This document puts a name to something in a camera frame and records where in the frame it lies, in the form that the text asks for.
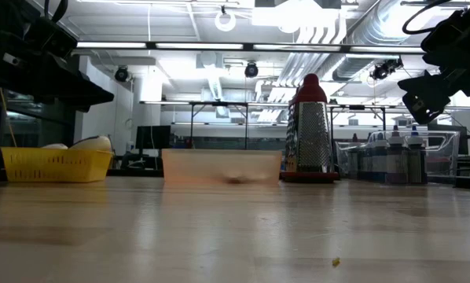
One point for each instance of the black background table frame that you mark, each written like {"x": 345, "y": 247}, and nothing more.
{"x": 357, "y": 107}
{"x": 219, "y": 104}

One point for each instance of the yellow plastic basket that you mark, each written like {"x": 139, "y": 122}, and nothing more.
{"x": 54, "y": 165}

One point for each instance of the black computer monitor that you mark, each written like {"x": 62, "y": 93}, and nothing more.
{"x": 153, "y": 137}
{"x": 447, "y": 127}

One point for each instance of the silver ventilation duct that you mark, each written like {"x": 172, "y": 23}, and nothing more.
{"x": 376, "y": 35}

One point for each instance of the clear plastic tray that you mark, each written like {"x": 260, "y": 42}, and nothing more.
{"x": 443, "y": 157}

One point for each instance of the chocolate sprinkle donut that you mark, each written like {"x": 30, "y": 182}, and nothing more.
{"x": 93, "y": 143}

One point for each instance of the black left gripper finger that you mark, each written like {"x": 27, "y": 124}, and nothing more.
{"x": 85, "y": 92}

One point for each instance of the small yellow crumb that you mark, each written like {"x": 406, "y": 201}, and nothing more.
{"x": 336, "y": 261}

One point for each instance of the black hanging ceiling camera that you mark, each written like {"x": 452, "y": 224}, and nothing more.
{"x": 251, "y": 70}
{"x": 384, "y": 70}
{"x": 121, "y": 74}

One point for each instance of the red metal box grater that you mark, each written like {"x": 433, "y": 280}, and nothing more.
{"x": 309, "y": 137}

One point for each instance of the lavender frosted donut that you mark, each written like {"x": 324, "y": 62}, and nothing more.
{"x": 56, "y": 146}

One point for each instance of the orange translucent plastic bin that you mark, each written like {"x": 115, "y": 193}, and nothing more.
{"x": 219, "y": 165}

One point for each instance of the purple food colouring bottle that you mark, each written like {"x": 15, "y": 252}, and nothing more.
{"x": 396, "y": 161}
{"x": 353, "y": 157}

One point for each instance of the blue food colouring bottle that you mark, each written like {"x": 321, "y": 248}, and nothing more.
{"x": 365, "y": 161}
{"x": 379, "y": 161}
{"x": 416, "y": 161}

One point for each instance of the black aluminium table frame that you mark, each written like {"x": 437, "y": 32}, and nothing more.
{"x": 136, "y": 173}

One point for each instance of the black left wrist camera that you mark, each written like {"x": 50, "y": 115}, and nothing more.
{"x": 52, "y": 37}

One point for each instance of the black overhead light bar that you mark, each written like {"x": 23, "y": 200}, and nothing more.
{"x": 250, "y": 47}

